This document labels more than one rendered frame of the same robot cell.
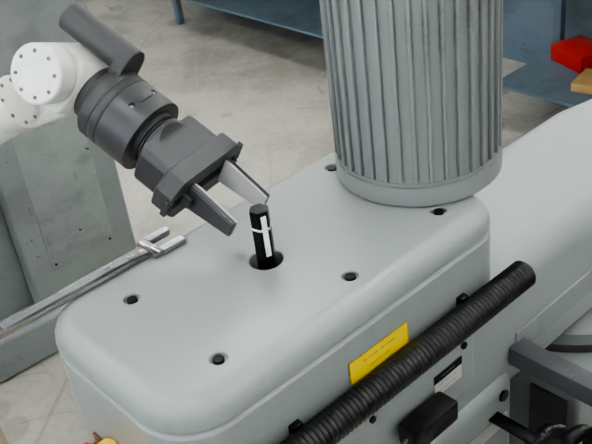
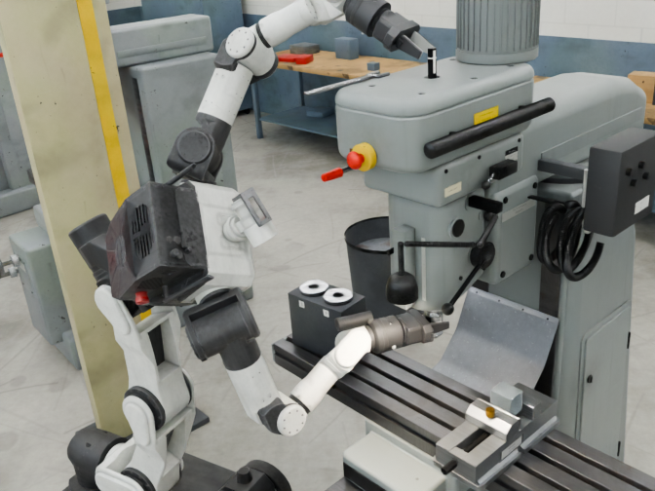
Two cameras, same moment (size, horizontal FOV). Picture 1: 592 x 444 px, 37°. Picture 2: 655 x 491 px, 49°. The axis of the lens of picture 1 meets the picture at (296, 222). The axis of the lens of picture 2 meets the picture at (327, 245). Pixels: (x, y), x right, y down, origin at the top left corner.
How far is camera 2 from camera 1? 94 cm
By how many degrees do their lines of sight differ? 8
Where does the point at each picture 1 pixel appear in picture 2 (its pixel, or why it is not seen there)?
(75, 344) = (351, 95)
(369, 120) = (480, 18)
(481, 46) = not seen: outside the picture
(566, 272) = (566, 130)
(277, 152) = (336, 214)
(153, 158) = (385, 21)
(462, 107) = (523, 13)
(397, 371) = (495, 121)
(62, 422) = (196, 362)
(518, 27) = not seen: hidden behind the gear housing
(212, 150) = (409, 23)
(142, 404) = (391, 104)
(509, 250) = not seen: hidden behind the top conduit
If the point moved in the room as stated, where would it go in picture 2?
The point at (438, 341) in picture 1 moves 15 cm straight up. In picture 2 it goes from (513, 115) to (515, 47)
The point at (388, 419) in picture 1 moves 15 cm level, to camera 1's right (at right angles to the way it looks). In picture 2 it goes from (484, 163) to (548, 157)
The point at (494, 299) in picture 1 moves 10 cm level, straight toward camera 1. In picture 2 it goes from (537, 106) to (540, 118)
